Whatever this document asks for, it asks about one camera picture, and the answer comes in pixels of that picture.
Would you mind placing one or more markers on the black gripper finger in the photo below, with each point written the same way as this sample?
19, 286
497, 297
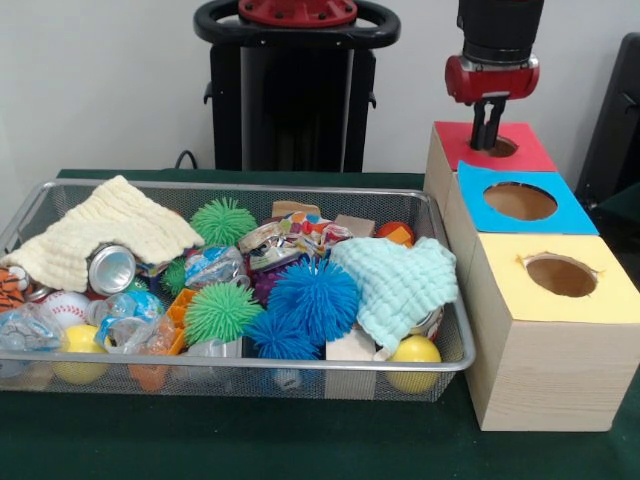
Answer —
477, 127
494, 125

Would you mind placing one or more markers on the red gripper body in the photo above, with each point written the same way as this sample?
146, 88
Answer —
492, 80

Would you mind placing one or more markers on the cream waffle cloth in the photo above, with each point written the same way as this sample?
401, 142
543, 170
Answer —
110, 225

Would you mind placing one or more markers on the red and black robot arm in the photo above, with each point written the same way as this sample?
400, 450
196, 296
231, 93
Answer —
500, 25

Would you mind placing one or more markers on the red robot base flange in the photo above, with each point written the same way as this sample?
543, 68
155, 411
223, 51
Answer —
300, 12

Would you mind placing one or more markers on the wooden box with three holes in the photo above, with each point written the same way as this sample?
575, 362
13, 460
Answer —
550, 375

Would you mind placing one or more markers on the silver mesh bin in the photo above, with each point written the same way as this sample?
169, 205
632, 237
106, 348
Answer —
210, 385

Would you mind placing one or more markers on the black upright panel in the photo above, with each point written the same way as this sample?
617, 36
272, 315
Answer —
615, 125

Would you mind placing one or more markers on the dark green table cloth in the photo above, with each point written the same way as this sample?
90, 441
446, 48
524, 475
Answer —
625, 202
250, 440

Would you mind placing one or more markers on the mint waffle cloth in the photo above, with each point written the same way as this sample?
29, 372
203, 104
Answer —
400, 282

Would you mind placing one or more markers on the yellow plastic ball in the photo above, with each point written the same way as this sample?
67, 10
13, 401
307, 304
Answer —
80, 340
415, 352

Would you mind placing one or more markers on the large blue spiky ball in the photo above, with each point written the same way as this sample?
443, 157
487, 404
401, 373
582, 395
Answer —
314, 299

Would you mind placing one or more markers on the green spiky ball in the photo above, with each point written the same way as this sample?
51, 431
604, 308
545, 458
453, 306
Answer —
223, 221
220, 314

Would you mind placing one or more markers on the small blue spiky ball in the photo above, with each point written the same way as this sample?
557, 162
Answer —
280, 337

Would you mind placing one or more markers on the silver drink can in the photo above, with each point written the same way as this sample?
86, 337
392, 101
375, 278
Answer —
112, 270

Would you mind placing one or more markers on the white baseball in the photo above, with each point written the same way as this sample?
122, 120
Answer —
65, 309

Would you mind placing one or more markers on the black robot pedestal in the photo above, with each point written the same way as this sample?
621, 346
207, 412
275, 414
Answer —
295, 100

